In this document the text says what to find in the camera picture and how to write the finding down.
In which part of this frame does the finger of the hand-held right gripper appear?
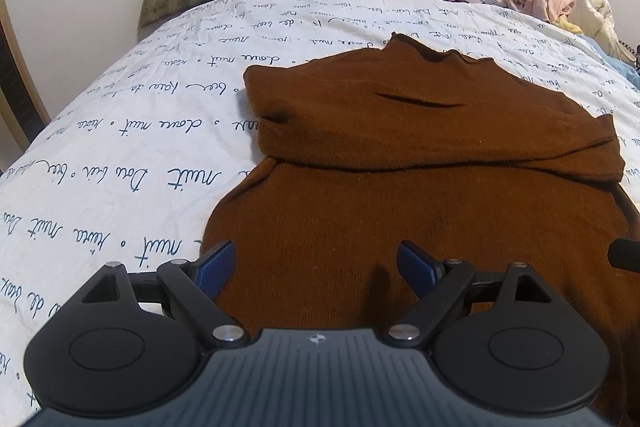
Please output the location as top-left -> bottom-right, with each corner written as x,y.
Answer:
607,237 -> 640,270

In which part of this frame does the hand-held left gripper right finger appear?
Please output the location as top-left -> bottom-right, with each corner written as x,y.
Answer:
382,241 -> 553,349

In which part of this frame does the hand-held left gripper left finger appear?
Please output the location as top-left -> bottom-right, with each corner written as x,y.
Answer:
77,239 -> 251,349

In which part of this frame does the brown knit sweater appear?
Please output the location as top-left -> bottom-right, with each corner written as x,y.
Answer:
199,32 -> 640,427

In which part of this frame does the white script-printed bed cover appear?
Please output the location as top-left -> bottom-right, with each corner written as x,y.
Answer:
0,0 -> 640,418

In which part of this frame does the light blue sheet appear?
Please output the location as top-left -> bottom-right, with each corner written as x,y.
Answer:
585,34 -> 640,82

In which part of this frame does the yellow cloth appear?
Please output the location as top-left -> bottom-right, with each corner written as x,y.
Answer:
552,16 -> 583,34

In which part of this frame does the cream quilt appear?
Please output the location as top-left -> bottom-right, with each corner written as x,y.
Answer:
570,0 -> 628,60

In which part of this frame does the wooden frame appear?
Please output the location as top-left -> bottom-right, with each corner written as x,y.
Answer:
0,0 -> 51,158

